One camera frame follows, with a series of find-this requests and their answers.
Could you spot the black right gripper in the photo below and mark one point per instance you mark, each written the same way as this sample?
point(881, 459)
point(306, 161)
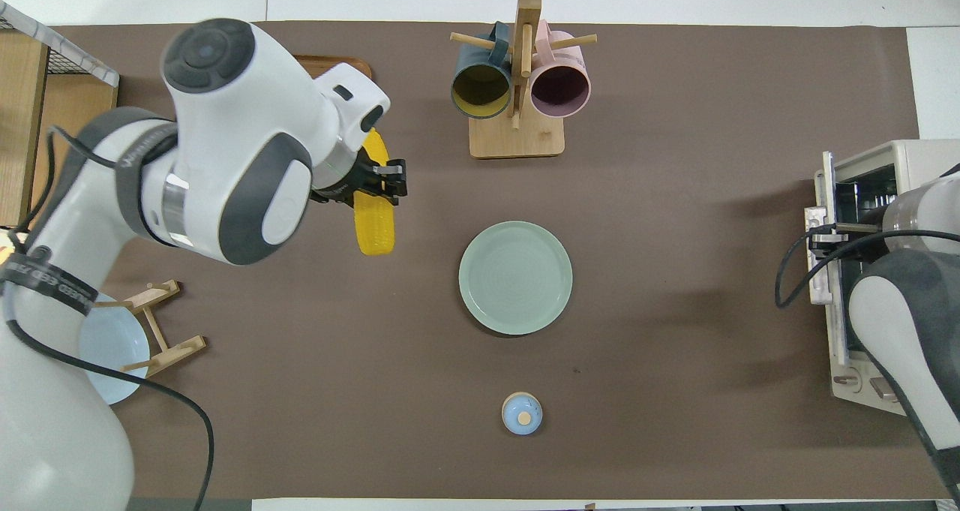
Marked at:
point(862, 244)

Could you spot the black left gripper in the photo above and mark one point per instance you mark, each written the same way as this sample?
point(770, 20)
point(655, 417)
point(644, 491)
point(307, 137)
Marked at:
point(356, 184)

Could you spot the yellow corn cob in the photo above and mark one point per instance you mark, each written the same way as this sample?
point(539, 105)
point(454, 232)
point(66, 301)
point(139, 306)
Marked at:
point(373, 229)

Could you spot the glass oven door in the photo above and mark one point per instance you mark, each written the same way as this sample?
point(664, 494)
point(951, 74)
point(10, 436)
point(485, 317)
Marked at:
point(829, 331)

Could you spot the pale green plate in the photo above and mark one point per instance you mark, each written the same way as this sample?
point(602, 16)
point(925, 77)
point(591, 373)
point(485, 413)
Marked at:
point(516, 278)

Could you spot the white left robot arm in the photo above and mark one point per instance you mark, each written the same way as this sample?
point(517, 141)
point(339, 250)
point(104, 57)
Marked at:
point(225, 143)

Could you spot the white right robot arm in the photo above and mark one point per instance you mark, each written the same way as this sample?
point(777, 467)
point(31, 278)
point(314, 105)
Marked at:
point(915, 301)

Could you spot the white toaster oven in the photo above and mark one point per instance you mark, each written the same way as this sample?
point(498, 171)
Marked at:
point(900, 158)

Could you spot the dark teal mug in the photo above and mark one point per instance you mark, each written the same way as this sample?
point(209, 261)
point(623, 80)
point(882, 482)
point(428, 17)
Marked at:
point(480, 91)

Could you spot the brown wooden tray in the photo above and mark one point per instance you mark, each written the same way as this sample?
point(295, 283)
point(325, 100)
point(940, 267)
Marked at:
point(341, 64)

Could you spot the wooden mug rack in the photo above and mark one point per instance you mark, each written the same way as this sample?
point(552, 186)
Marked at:
point(517, 139)

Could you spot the brown table mat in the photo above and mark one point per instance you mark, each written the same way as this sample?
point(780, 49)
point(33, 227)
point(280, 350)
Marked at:
point(675, 196)

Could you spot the pink mug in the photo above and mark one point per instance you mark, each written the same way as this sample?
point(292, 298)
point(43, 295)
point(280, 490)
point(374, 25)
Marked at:
point(561, 91)

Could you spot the small blue bell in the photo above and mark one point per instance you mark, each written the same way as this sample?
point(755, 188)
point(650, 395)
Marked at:
point(522, 413)

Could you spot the wooden plate rack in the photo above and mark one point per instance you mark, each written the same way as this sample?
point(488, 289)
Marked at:
point(157, 331)

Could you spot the light blue plate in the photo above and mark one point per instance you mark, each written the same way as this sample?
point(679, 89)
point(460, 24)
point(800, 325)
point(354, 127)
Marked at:
point(112, 346)

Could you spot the yellow plate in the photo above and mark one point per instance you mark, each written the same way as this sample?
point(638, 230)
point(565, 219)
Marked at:
point(4, 247)

